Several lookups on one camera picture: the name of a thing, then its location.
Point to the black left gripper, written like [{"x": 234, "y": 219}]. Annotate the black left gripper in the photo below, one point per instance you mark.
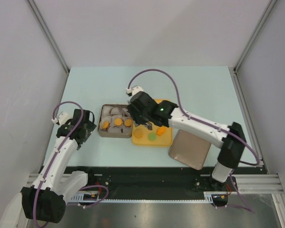
[{"x": 90, "y": 127}]

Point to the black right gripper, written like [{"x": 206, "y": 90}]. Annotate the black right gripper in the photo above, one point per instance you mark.
[{"x": 133, "y": 112}]

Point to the metal tongs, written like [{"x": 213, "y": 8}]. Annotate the metal tongs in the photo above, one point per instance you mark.
[{"x": 133, "y": 116}]

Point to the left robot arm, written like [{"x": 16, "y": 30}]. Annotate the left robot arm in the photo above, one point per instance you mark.
[{"x": 47, "y": 197}]

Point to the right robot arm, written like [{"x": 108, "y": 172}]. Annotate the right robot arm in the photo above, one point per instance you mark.
[{"x": 230, "y": 139}]

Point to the white paper cup top right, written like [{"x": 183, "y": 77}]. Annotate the white paper cup top right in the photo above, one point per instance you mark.
[{"x": 125, "y": 112}]

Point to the white paper cup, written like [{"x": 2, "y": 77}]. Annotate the white paper cup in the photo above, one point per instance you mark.
[
  {"x": 126, "y": 130},
  {"x": 116, "y": 111},
  {"x": 125, "y": 112},
  {"x": 115, "y": 130},
  {"x": 106, "y": 118}
]

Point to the orange cookie top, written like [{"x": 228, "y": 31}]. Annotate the orange cookie top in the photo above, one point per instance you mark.
[{"x": 105, "y": 125}]

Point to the white paper cup left middle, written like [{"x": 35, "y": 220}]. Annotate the white paper cup left middle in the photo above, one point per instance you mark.
[{"x": 106, "y": 118}]

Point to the white paper cup centre front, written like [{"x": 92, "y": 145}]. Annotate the white paper cup centre front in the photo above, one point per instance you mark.
[{"x": 115, "y": 130}]

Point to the orange fish shaped cookie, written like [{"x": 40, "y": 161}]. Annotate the orange fish shaped cookie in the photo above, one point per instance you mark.
[{"x": 161, "y": 130}]

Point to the white paper cup right front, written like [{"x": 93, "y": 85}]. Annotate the white paper cup right front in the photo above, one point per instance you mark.
[{"x": 126, "y": 130}]

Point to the white paper cup top centre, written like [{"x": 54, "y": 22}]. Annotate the white paper cup top centre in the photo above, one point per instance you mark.
[{"x": 116, "y": 111}]

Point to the rose gold cookie tin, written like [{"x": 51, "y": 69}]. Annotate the rose gold cookie tin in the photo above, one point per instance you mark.
[{"x": 105, "y": 110}]

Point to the green cookie front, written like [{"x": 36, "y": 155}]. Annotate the green cookie front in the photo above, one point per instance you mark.
[{"x": 152, "y": 136}]

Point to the yellow plastic tray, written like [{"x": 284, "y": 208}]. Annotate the yellow plastic tray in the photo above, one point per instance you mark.
[{"x": 165, "y": 140}]

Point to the rose gold tin lid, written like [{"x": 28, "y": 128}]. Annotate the rose gold tin lid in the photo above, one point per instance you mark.
[{"x": 189, "y": 150}]

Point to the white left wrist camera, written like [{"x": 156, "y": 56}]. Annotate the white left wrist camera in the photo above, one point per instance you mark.
[{"x": 62, "y": 118}]

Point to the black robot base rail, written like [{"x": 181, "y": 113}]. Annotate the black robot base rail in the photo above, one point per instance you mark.
[{"x": 154, "y": 183}]

